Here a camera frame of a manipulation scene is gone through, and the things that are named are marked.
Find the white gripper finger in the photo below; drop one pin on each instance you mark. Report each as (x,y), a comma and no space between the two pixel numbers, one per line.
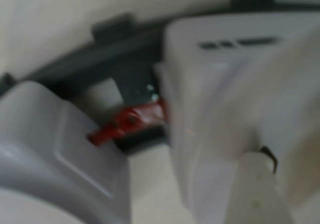
(287,96)
(260,199)

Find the white toy Shinkansen locomotive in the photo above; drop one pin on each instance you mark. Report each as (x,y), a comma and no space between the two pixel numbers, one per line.
(200,84)

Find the red train coupler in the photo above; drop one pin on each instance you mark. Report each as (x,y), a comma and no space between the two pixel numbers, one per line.
(125,120)

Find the grey circular toy train track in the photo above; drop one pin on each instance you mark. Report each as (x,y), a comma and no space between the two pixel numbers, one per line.
(82,64)

